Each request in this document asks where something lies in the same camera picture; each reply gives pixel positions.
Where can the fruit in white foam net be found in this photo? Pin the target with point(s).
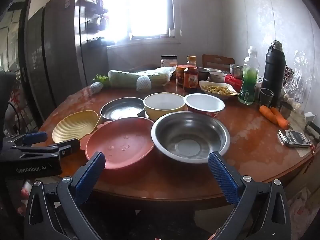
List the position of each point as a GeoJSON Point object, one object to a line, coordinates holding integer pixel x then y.
{"type": "Point", "coordinates": [143, 83]}
{"type": "Point", "coordinates": [97, 86]}

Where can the silver digital scale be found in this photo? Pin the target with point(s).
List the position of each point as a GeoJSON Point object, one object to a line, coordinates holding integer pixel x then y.
{"type": "Point", "coordinates": [296, 138]}

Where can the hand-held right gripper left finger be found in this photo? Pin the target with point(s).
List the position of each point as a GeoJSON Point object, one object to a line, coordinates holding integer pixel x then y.
{"type": "Point", "coordinates": [91, 172]}

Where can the clear plastic cup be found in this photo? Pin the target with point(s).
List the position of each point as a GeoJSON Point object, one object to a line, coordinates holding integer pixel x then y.
{"type": "Point", "coordinates": [266, 97]}

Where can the red tissue pack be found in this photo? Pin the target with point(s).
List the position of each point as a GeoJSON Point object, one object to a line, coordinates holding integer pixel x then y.
{"type": "Point", "coordinates": [233, 82]}

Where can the clear patterned plastic bag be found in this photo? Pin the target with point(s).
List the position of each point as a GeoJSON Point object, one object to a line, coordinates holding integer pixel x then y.
{"type": "Point", "coordinates": [298, 75]}

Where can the green lettuce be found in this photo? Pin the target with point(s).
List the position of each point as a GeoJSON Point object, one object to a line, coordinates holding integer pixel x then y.
{"type": "Point", "coordinates": [102, 78]}

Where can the red instant noodle bowl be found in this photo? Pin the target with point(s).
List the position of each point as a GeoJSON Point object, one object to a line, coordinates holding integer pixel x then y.
{"type": "Point", "coordinates": [203, 102]}

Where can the sauce bottle with orange cap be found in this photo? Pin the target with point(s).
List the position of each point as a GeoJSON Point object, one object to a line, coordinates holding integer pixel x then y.
{"type": "Point", "coordinates": [191, 78]}

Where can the yellow shell-shaped plate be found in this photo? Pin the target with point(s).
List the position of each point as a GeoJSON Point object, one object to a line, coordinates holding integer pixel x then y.
{"type": "Point", "coordinates": [75, 127]}

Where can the small windowsill container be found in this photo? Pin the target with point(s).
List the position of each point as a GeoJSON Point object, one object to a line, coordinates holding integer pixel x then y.
{"type": "Point", "coordinates": [171, 32]}

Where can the black thermos flask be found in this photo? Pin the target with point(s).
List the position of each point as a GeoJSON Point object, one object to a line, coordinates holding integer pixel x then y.
{"type": "Point", "coordinates": [273, 72]}

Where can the bright window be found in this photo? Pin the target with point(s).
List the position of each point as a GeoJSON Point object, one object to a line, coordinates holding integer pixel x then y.
{"type": "Point", "coordinates": [140, 7]}

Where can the grey refrigerator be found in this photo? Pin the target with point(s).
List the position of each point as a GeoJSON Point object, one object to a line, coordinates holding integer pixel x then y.
{"type": "Point", "coordinates": [57, 55]}

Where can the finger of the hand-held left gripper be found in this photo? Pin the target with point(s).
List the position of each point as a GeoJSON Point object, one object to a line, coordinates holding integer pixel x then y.
{"type": "Point", "coordinates": [36, 137]}
{"type": "Point", "coordinates": [70, 146]}

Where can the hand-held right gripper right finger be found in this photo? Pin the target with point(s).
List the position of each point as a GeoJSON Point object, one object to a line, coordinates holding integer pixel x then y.
{"type": "Point", "coordinates": [225, 177]}

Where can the pink plate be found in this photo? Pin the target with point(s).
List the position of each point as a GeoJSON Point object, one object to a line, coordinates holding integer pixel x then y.
{"type": "Point", "coordinates": [120, 142]}

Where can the small steel bowl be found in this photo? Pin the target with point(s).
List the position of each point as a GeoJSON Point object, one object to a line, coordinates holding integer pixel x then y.
{"type": "Point", "coordinates": [203, 73]}

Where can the shallow steel plate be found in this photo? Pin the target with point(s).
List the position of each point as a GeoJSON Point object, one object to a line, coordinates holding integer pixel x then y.
{"type": "Point", "coordinates": [122, 108]}

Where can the white dish with food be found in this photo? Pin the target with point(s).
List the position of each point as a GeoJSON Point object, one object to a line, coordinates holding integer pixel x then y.
{"type": "Point", "coordinates": [217, 89]}

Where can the green liquid plastic bottle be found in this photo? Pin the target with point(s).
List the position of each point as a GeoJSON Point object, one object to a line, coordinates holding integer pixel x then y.
{"type": "Point", "coordinates": [248, 85]}

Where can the wrapped napa cabbage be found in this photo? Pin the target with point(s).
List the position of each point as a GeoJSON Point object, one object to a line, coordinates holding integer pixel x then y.
{"type": "Point", "coordinates": [125, 78]}

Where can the tiny steel cup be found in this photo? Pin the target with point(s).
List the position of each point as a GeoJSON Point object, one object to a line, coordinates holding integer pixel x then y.
{"type": "Point", "coordinates": [285, 110]}

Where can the red sauce jar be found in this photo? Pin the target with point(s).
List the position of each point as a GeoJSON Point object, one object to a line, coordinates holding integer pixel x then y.
{"type": "Point", "coordinates": [180, 76]}

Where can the white ceramic bowl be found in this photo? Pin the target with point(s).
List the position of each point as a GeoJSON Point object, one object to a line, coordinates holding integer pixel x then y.
{"type": "Point", "coordinates": [217, 77]}

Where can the large steel bowl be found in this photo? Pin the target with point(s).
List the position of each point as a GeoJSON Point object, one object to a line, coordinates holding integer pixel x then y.
{"type": "Point", "coordinates": [190, 140]}

